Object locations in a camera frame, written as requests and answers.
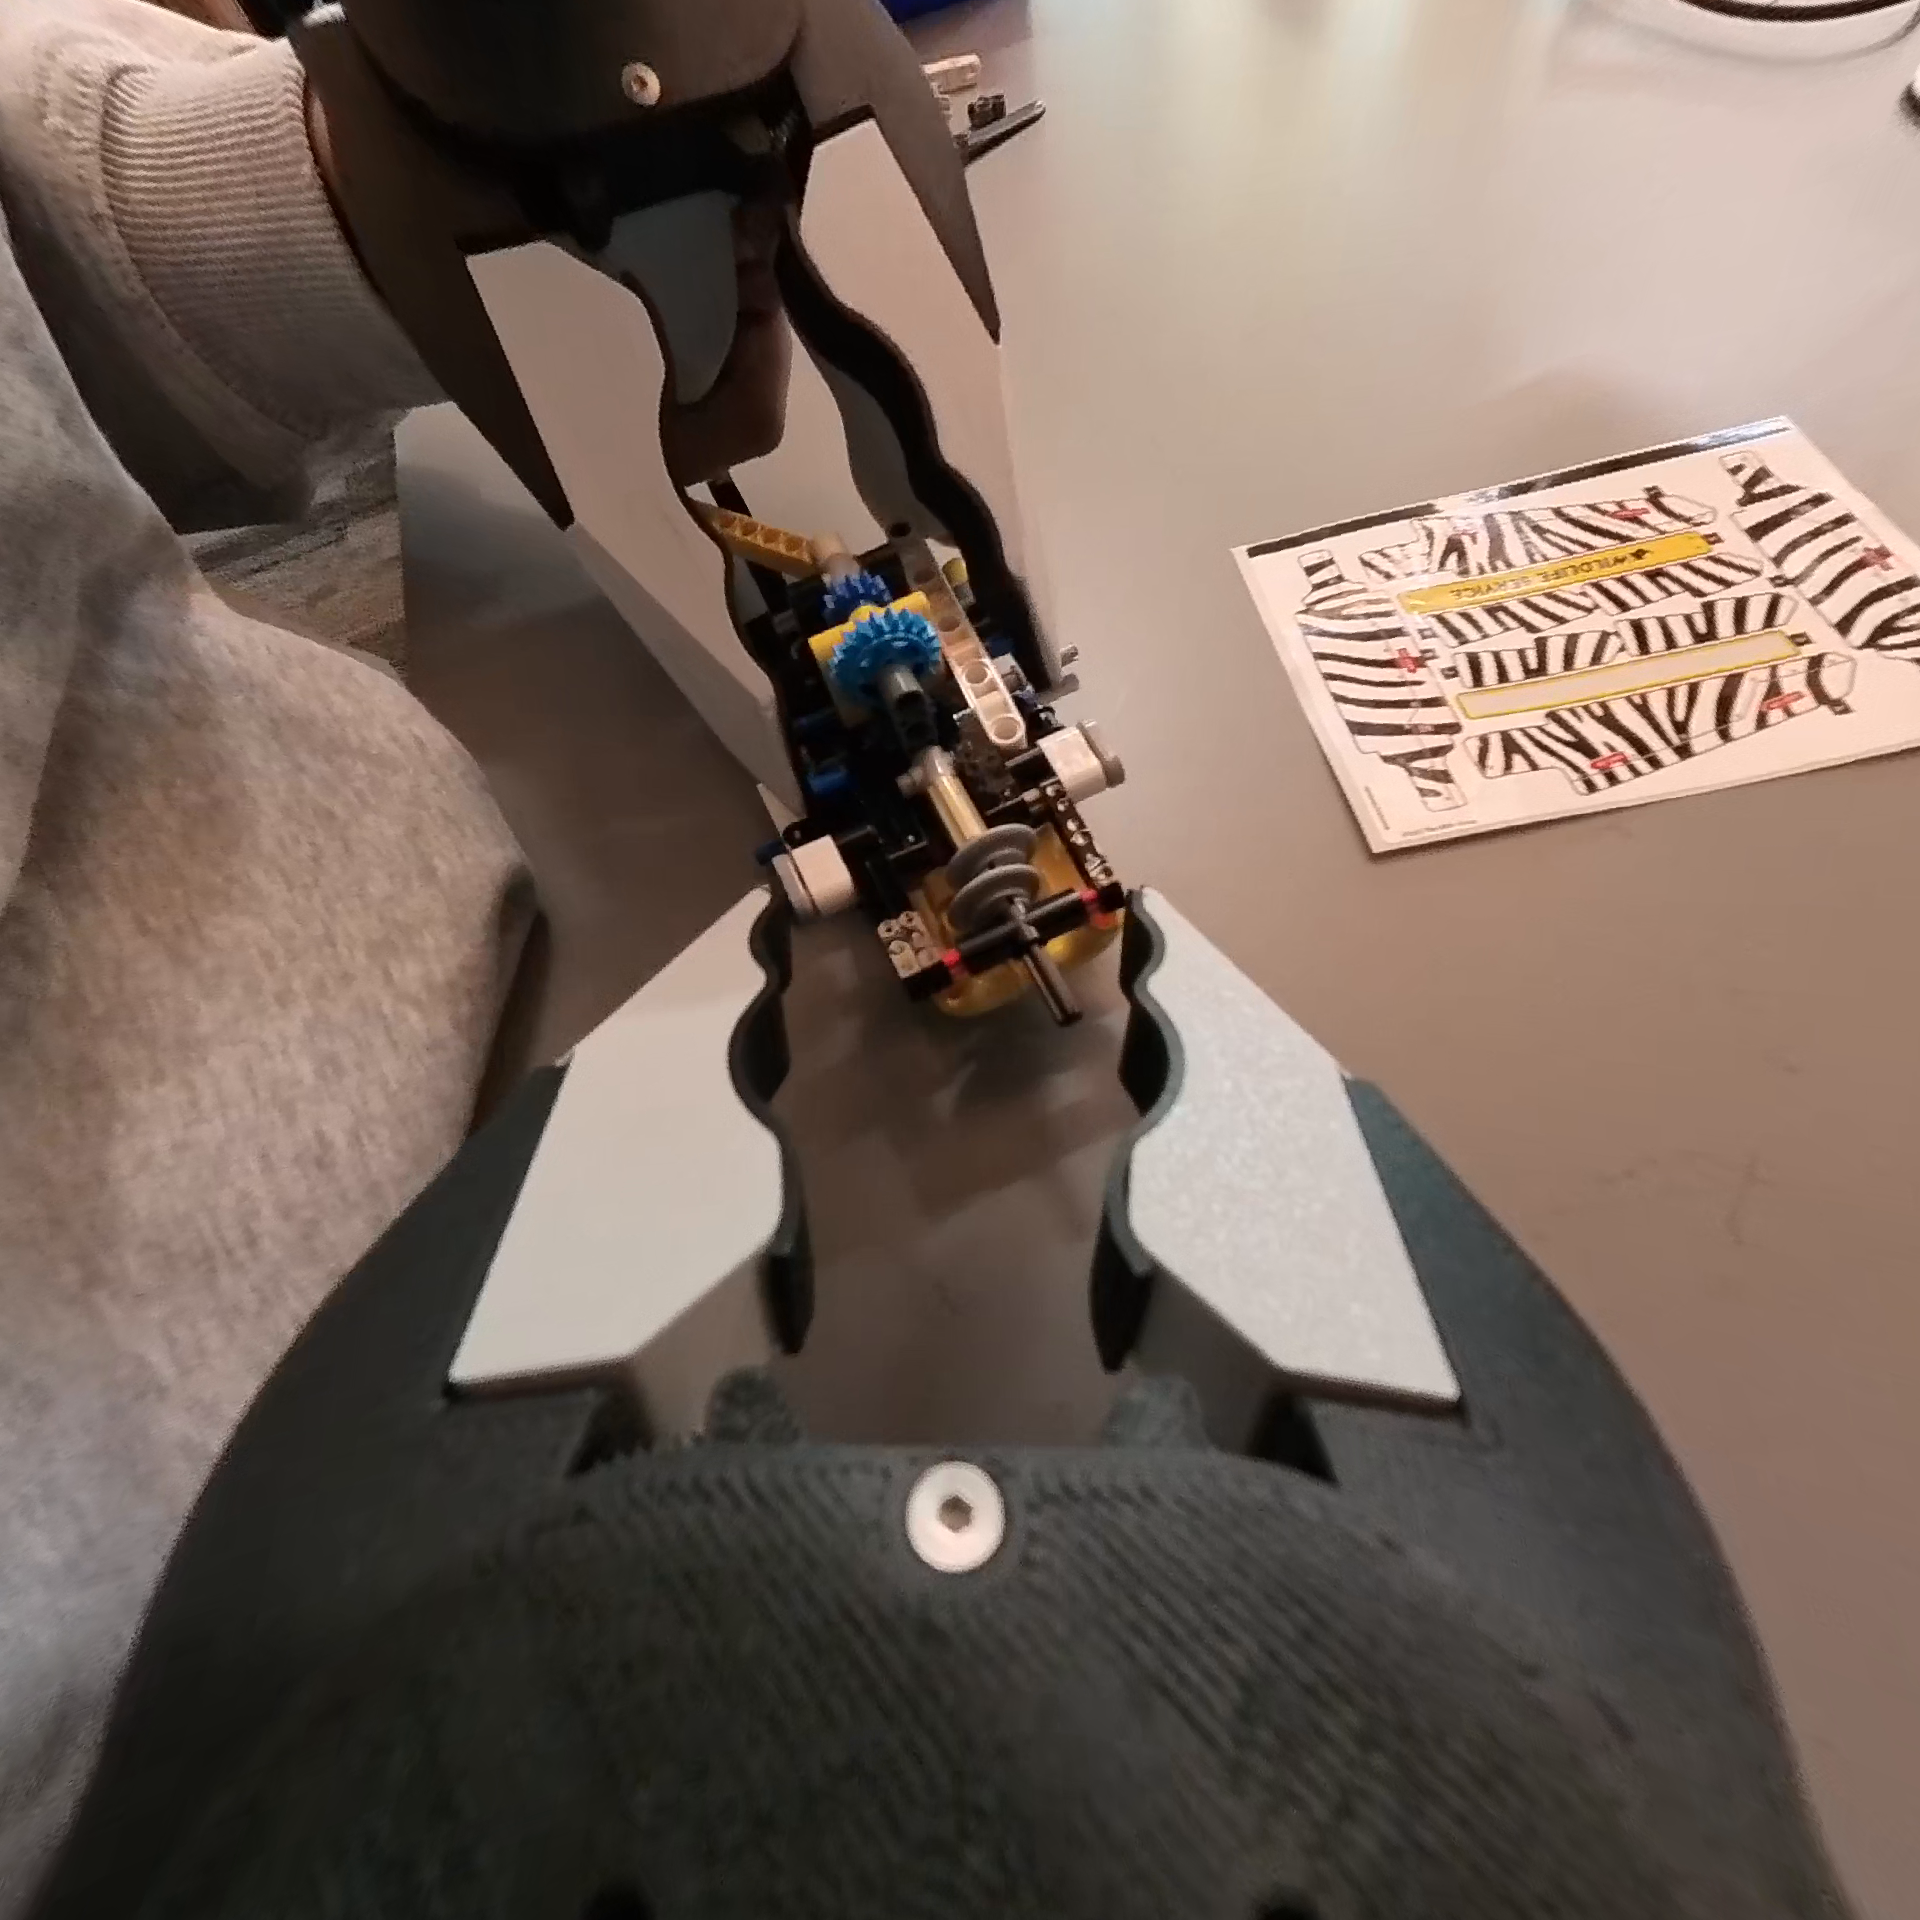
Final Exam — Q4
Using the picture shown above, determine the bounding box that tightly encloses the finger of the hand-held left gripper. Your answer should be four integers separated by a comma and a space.
772, 105, 1064, 676
462, 241, 788, 819

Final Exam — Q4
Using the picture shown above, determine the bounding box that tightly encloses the zebra striped sticker sheet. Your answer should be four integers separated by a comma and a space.
1230, 416, 1920, 858

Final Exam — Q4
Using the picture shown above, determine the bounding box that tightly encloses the person's left hand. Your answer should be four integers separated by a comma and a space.
305, 71, 792, 494

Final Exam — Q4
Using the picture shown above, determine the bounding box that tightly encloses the person's grey sweater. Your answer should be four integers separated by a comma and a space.
0, 211, 541, 1876

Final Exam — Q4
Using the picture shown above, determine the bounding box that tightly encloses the lego vehicle model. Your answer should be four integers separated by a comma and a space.
693, 504, 1143, 1028

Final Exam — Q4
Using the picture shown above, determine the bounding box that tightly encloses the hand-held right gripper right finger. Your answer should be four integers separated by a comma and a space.
1100, 886, 1467, 1455

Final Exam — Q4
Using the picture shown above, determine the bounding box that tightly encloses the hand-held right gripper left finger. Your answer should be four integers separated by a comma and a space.
448, 883, 819, 1449

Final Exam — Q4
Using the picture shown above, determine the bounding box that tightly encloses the person's left forearm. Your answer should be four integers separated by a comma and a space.
0, 0, 453, 530

